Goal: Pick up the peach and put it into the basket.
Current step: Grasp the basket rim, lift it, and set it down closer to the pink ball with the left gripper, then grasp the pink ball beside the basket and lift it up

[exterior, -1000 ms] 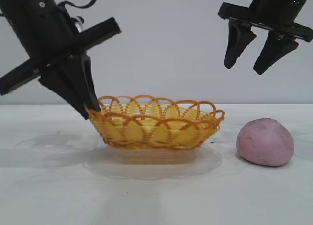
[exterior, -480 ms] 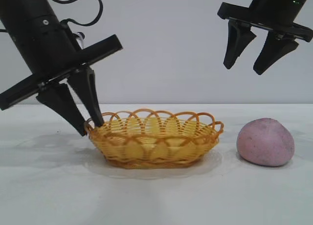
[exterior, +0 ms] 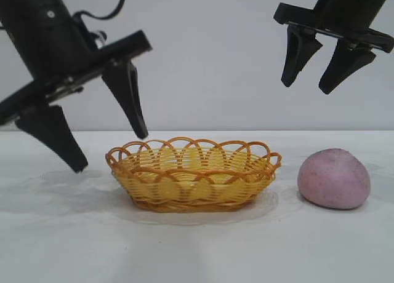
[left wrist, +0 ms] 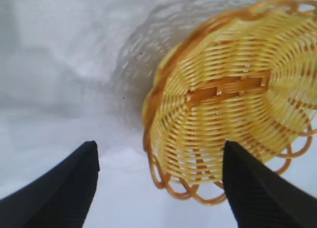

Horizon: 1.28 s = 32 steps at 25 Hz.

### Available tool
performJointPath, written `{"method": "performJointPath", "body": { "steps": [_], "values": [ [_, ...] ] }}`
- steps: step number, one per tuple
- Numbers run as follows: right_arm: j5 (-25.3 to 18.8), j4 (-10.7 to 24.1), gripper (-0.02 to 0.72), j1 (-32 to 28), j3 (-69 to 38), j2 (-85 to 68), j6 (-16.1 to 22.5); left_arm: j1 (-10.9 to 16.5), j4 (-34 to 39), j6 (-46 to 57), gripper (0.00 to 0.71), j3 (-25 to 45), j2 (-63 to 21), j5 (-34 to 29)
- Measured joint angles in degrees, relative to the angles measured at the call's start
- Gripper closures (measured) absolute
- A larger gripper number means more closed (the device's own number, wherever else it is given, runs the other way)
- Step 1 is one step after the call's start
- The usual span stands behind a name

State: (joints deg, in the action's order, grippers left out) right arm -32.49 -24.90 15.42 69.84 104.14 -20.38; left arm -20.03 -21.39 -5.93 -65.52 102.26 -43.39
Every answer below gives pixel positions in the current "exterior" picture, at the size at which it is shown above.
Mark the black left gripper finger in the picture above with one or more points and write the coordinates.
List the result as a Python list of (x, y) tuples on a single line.
[(129, 98)]

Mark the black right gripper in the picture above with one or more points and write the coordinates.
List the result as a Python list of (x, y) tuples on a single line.
[(348, 9)]

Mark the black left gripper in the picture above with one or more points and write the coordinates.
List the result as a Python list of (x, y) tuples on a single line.
[(46, 43)]

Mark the yellow woven wicker basket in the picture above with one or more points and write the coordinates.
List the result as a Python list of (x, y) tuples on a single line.
[(191, 184)]

